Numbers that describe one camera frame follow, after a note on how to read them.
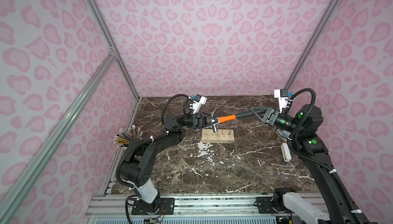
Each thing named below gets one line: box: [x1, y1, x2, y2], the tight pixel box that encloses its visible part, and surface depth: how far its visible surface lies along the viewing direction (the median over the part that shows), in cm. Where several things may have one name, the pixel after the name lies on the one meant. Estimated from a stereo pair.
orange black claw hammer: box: [210, 109, 268, 133], surface depth 65 cm
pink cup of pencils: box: [113, 124, 143, 146], surface depth 86 cm
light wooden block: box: [201, 128, 235, 144], surface depth 96 cm
